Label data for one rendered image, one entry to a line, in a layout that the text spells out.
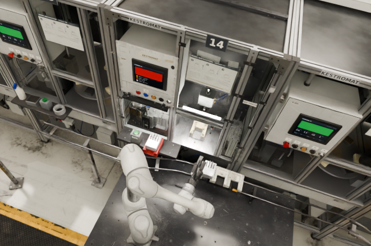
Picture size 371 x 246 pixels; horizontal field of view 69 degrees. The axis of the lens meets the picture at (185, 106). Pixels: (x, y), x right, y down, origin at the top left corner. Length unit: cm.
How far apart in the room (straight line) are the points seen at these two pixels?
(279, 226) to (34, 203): 238
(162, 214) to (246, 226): 68
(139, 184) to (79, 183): 184
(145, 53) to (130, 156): 64
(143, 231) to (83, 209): 124
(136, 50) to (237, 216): 154
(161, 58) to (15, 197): 231
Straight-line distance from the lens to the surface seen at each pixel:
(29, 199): 335
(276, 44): 165
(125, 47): 179
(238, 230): 239
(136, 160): 156
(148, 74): 181
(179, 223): 231
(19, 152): 368
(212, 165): 227
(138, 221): 202
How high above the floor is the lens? 289
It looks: 49 degrees down
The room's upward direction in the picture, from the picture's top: 9 degrees clockwise
